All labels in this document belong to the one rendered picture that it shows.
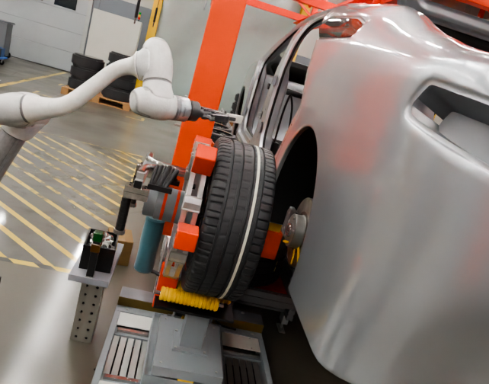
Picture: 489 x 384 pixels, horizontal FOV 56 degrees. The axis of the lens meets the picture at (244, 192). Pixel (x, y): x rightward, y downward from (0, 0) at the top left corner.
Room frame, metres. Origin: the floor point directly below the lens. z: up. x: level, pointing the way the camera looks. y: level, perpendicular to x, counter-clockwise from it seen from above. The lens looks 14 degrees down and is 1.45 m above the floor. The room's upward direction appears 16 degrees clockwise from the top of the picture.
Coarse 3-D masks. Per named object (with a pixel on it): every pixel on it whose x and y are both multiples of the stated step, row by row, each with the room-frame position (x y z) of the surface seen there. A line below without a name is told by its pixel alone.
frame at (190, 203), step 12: (204, 144) 1.94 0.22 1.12; (192, 180) 1.65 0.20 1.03; (204, 180) 1.67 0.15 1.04; (192, 204) 1.59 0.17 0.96; (180, 216) 1.60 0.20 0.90; (192, 216) 1.60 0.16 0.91; (168, 252) 1.90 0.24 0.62; (180, 252) 1.59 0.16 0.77; (168, 264) 1.64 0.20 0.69; (180, 264) 1.63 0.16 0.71; (168, 276) 1.73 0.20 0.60
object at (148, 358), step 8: (152, 320) 2.08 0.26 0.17; (152, 328) 2.04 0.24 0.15; (152, 336) 1.98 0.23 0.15; (152, 344) 1.91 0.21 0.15; (152, 352) 1.86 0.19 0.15; (144, 360) 1.84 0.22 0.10; (152, 360) 1.80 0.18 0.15; (144, 368) 1.71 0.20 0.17; (224, 368) 1.86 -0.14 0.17; (144, 376) 1.67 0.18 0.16; (152, 376) 1.67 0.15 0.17; (160, 376) 1.68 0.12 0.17; (224, 376) 1.81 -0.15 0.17
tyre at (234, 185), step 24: (216, 144) 1.89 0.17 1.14; (240, 144) 1.84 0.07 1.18; (216, 168) 1.66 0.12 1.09; (240, 168) 1.69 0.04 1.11; (264, 168) 1.74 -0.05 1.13; (216, 192) 1.59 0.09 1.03; (240, 192) 1.62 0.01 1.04; (264, 192) 1.65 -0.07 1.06; (216, 216) 1.56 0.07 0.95; (240, 216) 1.58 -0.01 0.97; (264, 216) 1.61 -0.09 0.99; (216, 240) 1.56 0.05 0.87; (240, 240) 1.57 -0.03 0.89; (264, 240) 1.60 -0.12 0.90; (192, 264) 1.57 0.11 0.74; (216, 264) 1.56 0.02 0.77; (240, 264) 1.57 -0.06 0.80; (192, 288) 1.64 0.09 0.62; (216, 288) 1.62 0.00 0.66; (240, 288) 1.62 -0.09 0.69
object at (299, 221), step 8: (304, 200) 2.08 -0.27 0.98; (304, 208) 2.04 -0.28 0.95; (296, 216) 1.97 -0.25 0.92; (304, 216) 2.00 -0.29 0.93; (296, 224) 1.94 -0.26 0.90; (304, 224) 1.95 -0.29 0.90; (296, 232) 1.92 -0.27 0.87; (304, 232) 1.93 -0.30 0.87; (288, 240) 1.97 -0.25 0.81; (296, 240) 1.92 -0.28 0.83; (288, 248) 2.08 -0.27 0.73; (296, 248) 1.96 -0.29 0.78; (288, 256) 2.05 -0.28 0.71; (296, 256) 1.93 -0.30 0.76
